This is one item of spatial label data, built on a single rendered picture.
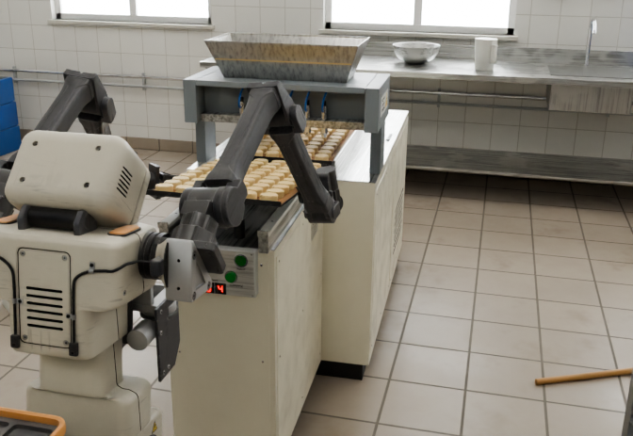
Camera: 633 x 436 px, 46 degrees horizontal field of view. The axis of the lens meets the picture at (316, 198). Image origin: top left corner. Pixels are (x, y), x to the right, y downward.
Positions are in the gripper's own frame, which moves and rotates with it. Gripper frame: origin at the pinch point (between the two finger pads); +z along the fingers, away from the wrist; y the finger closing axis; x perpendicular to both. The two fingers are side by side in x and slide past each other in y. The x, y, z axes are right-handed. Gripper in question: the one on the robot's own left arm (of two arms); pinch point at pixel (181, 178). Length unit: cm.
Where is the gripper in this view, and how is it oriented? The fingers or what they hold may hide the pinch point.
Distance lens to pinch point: 234.1
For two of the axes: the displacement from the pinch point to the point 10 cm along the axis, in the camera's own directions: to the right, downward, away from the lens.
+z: 8.5, -1.0, 5.2
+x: 5.3, 2.2, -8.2
